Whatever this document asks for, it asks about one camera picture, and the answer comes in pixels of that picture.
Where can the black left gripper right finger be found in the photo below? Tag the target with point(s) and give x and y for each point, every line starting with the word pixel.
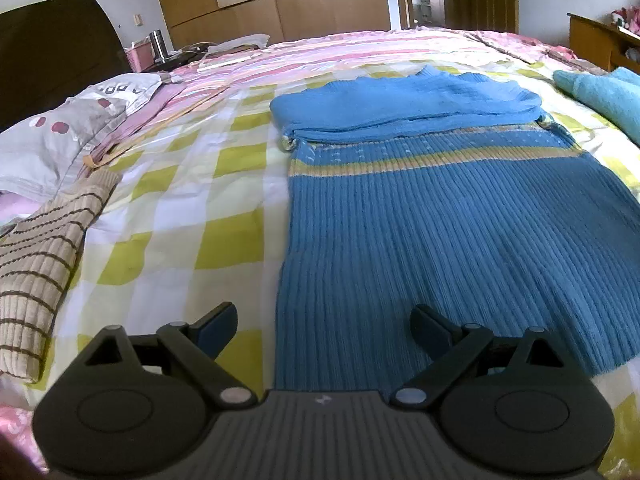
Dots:
pixel 454 351

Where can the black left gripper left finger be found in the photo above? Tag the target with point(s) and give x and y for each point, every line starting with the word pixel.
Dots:
pixel 193 349

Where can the blue knit patterned sweater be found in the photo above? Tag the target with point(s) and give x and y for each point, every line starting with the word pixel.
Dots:
pixel 454 191

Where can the checkered green white bedsheet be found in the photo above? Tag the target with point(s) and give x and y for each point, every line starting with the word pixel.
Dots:
pixel 200 217

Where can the beige brown striped sweater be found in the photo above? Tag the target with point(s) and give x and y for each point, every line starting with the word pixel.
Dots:
pixel 38 259

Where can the grey pillow with red dots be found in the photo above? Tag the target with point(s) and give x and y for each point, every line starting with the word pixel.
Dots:
pixel 43 153

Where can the pink striped quilt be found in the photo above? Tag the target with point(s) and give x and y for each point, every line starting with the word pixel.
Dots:
pixel 213 77

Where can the pink storage box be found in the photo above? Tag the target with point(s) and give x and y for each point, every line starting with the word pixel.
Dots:
pixel 140 56

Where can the steel thermos cup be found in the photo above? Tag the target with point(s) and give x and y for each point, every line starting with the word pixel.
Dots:
pixel 158 45

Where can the folded light blue towel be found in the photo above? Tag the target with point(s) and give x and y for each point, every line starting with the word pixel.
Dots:
pixel 615 96

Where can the white cloth on nightstand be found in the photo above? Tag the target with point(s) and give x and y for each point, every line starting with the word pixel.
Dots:
pixel 252 42

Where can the wooden side cabinet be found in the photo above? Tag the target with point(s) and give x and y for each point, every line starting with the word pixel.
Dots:
pixel 606 46

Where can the pink floral fabric bundle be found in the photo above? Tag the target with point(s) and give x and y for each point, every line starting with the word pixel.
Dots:
pixel 628 19

